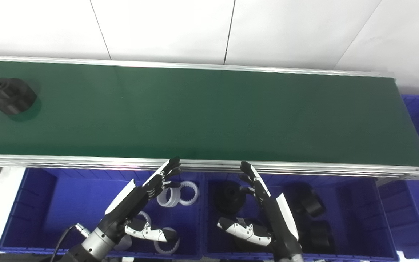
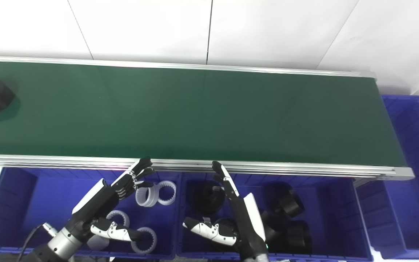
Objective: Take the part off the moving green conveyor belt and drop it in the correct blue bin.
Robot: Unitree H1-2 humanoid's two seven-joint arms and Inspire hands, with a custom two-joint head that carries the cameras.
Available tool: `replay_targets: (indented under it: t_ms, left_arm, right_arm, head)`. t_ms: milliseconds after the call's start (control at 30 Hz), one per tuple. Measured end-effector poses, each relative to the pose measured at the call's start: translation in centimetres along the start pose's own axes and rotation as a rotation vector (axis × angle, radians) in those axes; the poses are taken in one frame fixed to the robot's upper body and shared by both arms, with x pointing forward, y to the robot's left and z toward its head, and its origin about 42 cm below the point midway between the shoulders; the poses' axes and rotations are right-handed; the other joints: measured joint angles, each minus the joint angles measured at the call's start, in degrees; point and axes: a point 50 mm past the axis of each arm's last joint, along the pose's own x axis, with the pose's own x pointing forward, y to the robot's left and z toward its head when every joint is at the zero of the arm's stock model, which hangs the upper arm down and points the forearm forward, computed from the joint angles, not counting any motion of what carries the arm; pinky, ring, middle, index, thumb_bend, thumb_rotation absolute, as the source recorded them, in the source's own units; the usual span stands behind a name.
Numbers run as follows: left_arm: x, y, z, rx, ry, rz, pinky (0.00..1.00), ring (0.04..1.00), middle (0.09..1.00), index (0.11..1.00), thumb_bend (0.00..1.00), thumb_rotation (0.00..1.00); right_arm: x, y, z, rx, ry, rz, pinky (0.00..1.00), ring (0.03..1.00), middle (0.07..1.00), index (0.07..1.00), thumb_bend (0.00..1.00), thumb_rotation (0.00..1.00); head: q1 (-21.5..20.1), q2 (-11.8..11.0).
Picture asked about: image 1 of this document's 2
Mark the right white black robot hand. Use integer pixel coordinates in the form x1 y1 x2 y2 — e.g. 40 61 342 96
217 160 304 257

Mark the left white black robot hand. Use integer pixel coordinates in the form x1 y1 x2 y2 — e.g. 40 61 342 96
99 157 183 243

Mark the blue bin with white rings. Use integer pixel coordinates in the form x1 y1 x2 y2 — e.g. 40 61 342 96
0 167 204 261

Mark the green conveyor belt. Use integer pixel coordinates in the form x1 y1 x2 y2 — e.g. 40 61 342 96
0 60 419 168
0 55 419 180

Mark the blue bin with black parts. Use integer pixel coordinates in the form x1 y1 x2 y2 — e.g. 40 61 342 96
202 172 401 262

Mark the white toothed ring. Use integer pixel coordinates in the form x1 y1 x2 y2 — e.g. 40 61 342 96
179 181 200 206
154 227 180 255
157 186 181 208
137 210 152 226

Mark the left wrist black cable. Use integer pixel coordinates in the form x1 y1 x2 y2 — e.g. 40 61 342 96
49 224 91 262

